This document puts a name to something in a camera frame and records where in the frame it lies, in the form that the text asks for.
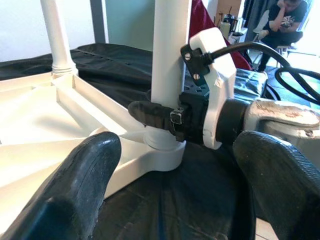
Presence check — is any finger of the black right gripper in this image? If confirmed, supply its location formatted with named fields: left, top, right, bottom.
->
left=128, top=101, right=187, bottom=142

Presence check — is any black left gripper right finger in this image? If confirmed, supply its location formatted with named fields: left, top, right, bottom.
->
left=232, top=132, right=320, bottom=240

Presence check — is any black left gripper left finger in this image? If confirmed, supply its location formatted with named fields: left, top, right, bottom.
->
left=0, top=132, right=123, bottom=240

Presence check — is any white plastic table leg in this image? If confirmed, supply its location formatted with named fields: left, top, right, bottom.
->
left=39, top=0, right=79, bottom=80
left=144, top=0, right=193, bottom=151

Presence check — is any white plastic table top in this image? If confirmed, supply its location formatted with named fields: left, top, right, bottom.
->
left=0, top=73, right=187, bottom=232

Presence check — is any black plastic table cover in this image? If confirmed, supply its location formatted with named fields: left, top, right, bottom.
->
left=0, top=42, right=270, bottom=240

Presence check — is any dark red cloth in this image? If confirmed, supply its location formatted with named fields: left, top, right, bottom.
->
left=188, top=0, right=251, bottom=72

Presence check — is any dark window curtain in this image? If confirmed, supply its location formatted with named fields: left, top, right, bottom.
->
left=242, top=0, right=270, bottom=30

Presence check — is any seated person in black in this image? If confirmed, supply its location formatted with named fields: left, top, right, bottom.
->
left=252, top=0, right=309, bottom=73

